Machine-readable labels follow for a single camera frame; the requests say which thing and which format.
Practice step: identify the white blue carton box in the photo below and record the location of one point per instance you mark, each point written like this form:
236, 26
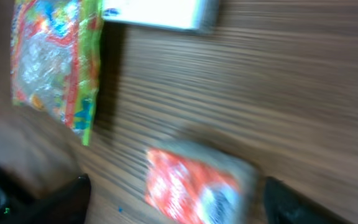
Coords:
197, 16

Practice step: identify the Haribo gummy candy bag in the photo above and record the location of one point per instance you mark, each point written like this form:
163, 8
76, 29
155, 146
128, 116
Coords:
55, 59

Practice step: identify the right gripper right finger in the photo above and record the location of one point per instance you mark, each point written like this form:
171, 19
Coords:
284, 205

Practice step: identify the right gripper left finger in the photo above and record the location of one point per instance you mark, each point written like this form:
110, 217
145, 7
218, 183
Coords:
67, 205

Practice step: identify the red white tissue pack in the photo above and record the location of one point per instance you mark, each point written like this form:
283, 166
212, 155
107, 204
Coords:
192, 183

